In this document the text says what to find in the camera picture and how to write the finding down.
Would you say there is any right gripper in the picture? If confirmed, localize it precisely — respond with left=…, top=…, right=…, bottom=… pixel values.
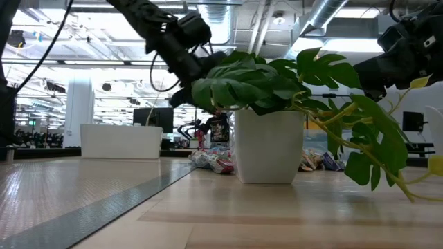
left=353, top=6, right=443, bottom=102

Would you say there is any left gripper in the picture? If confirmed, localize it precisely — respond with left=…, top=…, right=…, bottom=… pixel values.
left=147, top=29, right=228, bottom=109

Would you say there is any orange Chewy granola bar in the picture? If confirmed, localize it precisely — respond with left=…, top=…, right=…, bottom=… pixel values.
left=299, top=149, right=325, bottom=172

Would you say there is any blue granola bar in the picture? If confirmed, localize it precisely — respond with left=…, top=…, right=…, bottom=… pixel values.
left=207, top=147, right=233, bottom=158

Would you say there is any small black monitor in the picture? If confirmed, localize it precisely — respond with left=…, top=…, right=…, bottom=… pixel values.
left=402, top=111, right=426, bottom=133

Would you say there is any person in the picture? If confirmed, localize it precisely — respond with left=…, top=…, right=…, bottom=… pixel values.
left=206, top=111, right=231, bottom=148

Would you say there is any green plant in white pot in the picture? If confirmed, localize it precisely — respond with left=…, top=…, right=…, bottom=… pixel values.
left=191, top=46, right=443, bottom=204

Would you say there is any white plastic bin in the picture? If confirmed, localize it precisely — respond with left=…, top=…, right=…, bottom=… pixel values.
left=80, top=123, right=164, bottom=160

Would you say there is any white pillar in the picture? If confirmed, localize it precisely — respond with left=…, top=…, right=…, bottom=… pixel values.
left=63, top=76, right=96, bottom=149

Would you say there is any clear mat with dark border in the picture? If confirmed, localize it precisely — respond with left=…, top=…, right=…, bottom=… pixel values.
left=0, top=157, right=197, bottom=249

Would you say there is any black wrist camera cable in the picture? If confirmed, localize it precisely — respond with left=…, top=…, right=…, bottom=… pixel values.
left=149, top=51, right=181, bottom=93

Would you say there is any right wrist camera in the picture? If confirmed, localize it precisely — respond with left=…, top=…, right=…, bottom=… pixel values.
left=377, top=24, right=411, bottom=53

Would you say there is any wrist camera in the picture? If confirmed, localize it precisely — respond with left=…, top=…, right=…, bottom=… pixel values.
left=377, top=24, right=411, bottom=53
left=177, top=12, right=213, bottom=48

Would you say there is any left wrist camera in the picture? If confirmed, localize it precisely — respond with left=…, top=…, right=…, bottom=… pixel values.
left=177, top=12, right=213, bottom=48

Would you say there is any silver ventilation duct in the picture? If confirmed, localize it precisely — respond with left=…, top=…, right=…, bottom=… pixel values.
left=299, top=0, right=349, bottom=37

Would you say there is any black hanging cable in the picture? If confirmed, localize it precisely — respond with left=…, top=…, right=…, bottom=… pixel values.
left=13, top=0, right=75, bottom=94

